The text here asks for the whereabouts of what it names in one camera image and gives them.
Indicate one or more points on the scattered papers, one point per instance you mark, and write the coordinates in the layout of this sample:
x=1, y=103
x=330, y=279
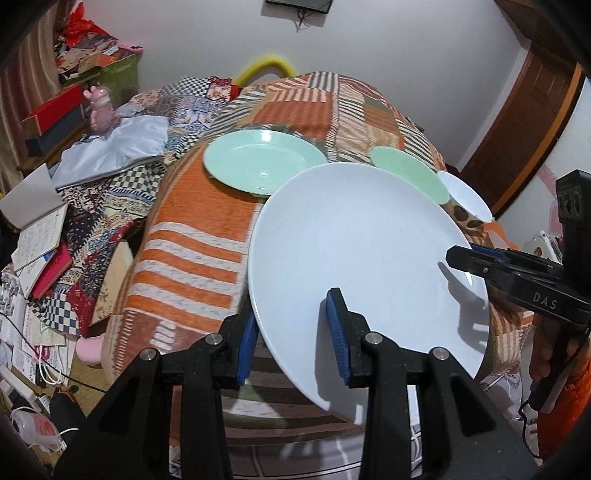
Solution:
x=23, y=323

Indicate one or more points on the pile of colourful fabric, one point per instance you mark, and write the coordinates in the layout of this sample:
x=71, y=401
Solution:
x=87, y=41

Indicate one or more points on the small green plate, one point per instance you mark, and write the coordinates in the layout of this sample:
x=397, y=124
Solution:
x=406, y=166

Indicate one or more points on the person's right forearm orange sleeve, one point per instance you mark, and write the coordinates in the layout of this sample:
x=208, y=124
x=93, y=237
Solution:
x=570, y=397

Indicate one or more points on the person's right hand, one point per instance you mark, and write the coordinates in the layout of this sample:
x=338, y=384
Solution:
x=542, y=360

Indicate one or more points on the large green plate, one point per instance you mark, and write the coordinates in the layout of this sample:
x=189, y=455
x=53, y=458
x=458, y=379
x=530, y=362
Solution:
x=258, y=157

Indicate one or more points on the pink figurine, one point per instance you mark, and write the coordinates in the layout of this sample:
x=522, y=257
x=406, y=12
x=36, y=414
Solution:
x=100, y=110

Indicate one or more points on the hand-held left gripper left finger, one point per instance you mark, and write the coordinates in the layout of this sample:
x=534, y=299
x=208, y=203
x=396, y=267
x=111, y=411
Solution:
x=244, y=350

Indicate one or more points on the orange striped patchwork blanket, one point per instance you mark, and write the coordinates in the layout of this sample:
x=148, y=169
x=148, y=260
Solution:
x=194, y=258

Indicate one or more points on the brown curtain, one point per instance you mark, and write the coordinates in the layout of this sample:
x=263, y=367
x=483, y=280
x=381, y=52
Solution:
x=23, y=83

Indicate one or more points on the white wardrobe panel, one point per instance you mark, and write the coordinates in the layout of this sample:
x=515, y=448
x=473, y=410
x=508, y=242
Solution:
x=549, y=152

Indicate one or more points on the red lidded box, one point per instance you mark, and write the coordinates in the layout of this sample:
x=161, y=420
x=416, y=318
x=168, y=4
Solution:
x=51, y=115

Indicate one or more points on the large white plate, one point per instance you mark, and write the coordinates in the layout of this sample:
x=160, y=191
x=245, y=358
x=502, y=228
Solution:
x=360, y=240

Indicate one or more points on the pink slipper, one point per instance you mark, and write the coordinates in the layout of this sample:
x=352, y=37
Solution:
x=90, y=350

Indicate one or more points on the green box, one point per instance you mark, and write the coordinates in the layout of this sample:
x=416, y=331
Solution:
x=120, y=74

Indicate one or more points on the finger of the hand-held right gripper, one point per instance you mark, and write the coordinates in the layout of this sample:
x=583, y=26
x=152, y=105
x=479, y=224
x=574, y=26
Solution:
x=494, y=254
x=464, y=261

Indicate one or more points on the yellow foam tube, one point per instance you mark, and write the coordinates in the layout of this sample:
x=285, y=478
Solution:
x=265, y=62

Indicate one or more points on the dark wall-mounted device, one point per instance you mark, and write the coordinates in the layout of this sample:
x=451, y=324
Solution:
x=300, y=3

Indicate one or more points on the checkered patchwork quilt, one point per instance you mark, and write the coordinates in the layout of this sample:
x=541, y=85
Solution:
x=92, y=240

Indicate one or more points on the white bowl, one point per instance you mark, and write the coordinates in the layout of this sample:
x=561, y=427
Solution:
x=466, y=194

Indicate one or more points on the open notebook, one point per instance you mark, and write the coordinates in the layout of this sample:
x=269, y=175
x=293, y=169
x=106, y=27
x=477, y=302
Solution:
x=34, y=203

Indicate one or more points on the white plastic bag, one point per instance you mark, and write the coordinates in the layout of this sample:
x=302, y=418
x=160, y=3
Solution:
x=37, y=427

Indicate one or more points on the brown wooden door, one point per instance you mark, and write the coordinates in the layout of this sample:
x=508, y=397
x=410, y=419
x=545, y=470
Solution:
x=531, y=106

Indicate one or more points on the red book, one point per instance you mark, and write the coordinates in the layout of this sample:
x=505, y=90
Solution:
x=53, y=272

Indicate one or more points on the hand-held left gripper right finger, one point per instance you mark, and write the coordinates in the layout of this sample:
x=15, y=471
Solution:
x=337, y=337

